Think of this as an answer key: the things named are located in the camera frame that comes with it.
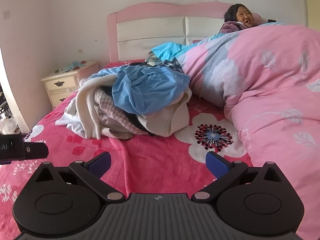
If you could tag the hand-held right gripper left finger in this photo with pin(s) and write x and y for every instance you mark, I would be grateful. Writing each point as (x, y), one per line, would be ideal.
(101, 163)

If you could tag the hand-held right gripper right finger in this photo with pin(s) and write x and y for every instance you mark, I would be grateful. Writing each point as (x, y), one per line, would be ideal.
(217, 163)

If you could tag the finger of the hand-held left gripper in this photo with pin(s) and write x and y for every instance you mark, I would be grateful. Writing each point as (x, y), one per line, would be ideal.
(35, 150)

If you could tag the light blue printed t-shirt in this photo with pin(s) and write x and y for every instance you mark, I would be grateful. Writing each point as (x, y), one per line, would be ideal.
(147, 90)

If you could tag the beige garment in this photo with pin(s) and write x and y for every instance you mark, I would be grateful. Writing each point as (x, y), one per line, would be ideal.
(117, 133)

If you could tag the wheelchair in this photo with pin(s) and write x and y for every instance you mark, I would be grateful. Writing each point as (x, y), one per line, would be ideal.
(2, 105)

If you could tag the red floral blanket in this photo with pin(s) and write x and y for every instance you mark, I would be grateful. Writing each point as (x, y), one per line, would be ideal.
(150, 155)

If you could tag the pink houndstooth garment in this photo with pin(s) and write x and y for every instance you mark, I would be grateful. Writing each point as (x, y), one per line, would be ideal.
(112, 112)

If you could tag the black garment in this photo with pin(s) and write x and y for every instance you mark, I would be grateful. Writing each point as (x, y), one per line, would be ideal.
(138, 122)

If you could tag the cream knit sweater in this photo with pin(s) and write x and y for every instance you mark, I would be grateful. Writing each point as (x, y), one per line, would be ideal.
(87, 107)

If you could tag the cream nightstand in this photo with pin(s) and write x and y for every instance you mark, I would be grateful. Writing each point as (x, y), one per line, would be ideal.
(62, 85)

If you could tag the pink floral duvet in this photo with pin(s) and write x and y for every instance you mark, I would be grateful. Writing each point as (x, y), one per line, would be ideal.
(262, 85)

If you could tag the grey plaid garment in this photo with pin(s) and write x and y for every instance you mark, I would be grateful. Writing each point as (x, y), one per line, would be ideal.
(172, 65)

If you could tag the cyan cloth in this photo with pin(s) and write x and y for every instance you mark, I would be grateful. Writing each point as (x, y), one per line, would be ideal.
(167, 48)

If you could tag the pink and white headboard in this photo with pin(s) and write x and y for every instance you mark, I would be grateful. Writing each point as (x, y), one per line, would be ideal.
(150, 30)

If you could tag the cream wardrobe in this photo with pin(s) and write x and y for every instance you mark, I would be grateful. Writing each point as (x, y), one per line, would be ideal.
(312, 7)

